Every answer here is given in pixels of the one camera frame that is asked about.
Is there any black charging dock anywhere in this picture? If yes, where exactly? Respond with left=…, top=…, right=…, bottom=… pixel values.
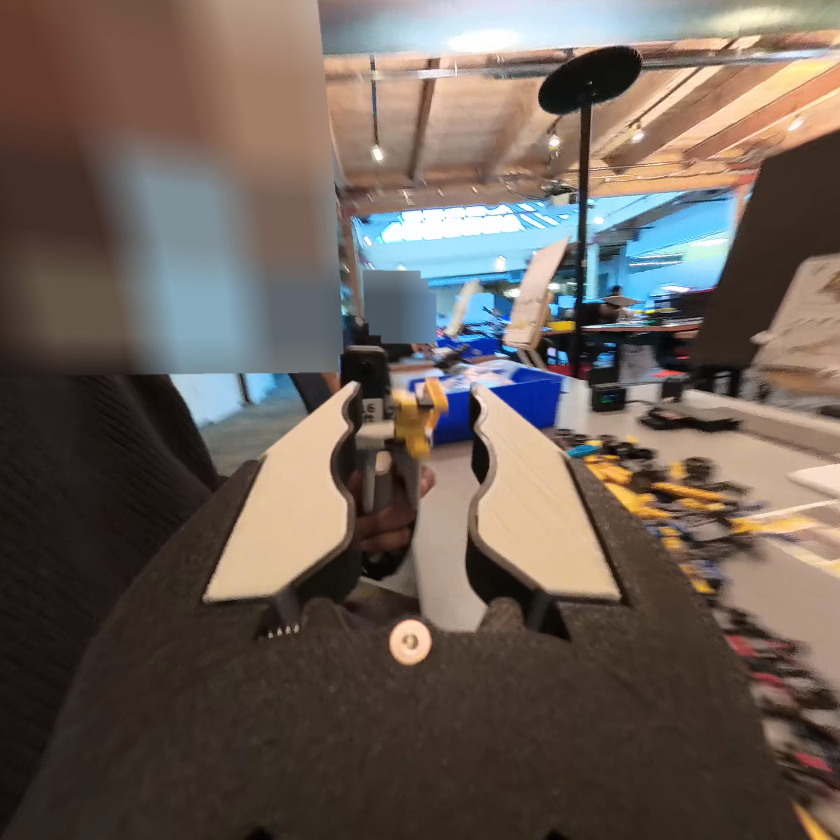
left=640, top=403, right=742, bottom=434

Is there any pile of toy building pieces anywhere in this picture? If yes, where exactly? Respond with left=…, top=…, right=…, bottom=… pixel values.
left=558, top=436, right=840, bottom=840

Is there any yellow toy connector block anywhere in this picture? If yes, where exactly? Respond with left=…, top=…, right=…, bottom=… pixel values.
left=392, top=377, right=450, bottom=459

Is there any black upright panel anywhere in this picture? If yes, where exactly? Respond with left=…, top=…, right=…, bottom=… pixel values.
left=692, top=131, right=840, bottom=368

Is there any clear plastic bag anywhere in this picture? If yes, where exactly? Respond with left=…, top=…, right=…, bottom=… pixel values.
left=453, top=362, right=532, bottom=389

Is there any large instruction board on easel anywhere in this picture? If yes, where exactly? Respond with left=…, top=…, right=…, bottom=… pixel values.
left=502, top=236, right=572, bottom=352

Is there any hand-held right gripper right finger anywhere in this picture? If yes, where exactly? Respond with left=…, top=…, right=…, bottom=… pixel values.
left=466, top=382, right=623, bottom=632

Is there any black stand pole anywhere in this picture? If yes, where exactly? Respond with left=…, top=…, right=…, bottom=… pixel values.
left=538, top=46, right=644, bottom=378

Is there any small instruction board on easel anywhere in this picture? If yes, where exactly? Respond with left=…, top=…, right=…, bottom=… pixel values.
left=446, top=279, right=480, bottom=336

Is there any white printed board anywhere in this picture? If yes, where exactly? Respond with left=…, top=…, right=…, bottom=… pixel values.
left=751, top=256, right=840, bottom=395

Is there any blue storage bin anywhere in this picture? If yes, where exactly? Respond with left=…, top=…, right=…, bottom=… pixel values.
left=410, top=360, right=565, bottom=446
left=436, top=335, right=503, bottom=360

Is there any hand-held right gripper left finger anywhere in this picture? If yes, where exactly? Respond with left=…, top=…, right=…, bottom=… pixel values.
left=202, top=381, right=363, bottom=621

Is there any person's left hand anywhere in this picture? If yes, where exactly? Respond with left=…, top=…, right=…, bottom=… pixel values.
left=348, top=467, right=438, bottom=580

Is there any yellow printed instruction sheet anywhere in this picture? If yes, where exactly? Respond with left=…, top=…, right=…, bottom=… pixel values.
left=748, top=502, right=840, bottom=562

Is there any person's torso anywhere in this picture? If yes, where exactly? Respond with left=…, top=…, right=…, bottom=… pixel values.
left=0, top=374, right=227, bottom=815

